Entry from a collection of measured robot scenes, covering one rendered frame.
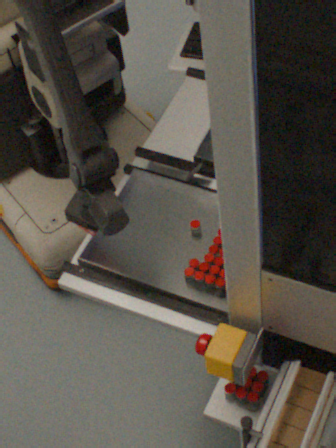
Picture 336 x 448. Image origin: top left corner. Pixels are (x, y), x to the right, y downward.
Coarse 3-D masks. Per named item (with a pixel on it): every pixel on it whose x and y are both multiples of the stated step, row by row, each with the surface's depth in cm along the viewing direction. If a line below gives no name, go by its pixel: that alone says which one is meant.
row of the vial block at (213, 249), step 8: (216, 240) 167; (208, 248) 166; (216, 248) 166; (208, 256) 165; (216, 256) 166; (200, 264) 164; (208, 264) 164; (200, 272) 163; (208, 272) 164; (200, 280) 162; (200, 288) 164
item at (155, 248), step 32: (128, 192) 183; (160, 192) 182; (192, 192) 179; (128, 224) 178; (160, 224) 177; (96, 256) 173; (128, 256) 172; (160, 256) 172; (192, 256) 171; (160, 288) 163; (192, 288) 166
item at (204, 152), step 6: (210, 132) 188; (204, 138) 186; (210, 138) 189; (204, 144) 187; (210, 144) 189; (198, 150) 184; (204, 150) 188; (210, 150) 188; (198, 156) 183; (204, 156) 187; (210, 156) 187; (198, 162) 184; (204, 162) 183; (210, 162) 182
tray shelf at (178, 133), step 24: (192, 96) 199; (168, 120) 195; (192, 120) 194; (144, 144) 191; (168, 144) 191; (192, 144) 190; (72, 288) 169; (96, 288) 169; (144, 312) 164; (168, 312) 163
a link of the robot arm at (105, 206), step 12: (72, 168) 149; (72, 180) 152; (96, 180) 153; (108, 180) 153; (96, 192) 151; (108, 192) 152; (96, 204) 152; (108, 204) 150; (120, 204) 151; (96, 216) 152; (108, 216) 149; (120, 216) 151; (108, 228) 152; (120, 228) 155
